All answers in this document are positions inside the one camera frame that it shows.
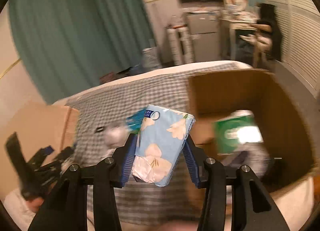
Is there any cyan foil packet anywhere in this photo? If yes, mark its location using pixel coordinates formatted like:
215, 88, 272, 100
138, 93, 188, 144
125, 109, 146, 133

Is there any brown cardboard box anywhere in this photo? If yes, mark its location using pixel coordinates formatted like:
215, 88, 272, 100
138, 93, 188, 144
188, 69, 317, 192

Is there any green white medicine box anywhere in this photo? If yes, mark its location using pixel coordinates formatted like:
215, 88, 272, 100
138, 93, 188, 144
213, 110, 264, 154

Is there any checkered bed sheet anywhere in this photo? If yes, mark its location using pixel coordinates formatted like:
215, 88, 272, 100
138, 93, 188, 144
57, 61, 248, 226

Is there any blue floral tissue pack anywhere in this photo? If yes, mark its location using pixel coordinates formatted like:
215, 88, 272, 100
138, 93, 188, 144
131, 105, 195, 187

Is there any black chair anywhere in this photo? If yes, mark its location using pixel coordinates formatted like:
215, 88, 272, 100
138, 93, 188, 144
256, 2, 283, 62

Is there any white vanity desk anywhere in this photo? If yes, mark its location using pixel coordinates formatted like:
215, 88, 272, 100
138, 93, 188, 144
221, 18, 273, 68

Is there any grey mini fridge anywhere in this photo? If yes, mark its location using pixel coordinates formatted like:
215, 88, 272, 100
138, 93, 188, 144
185, 12, 221, 62

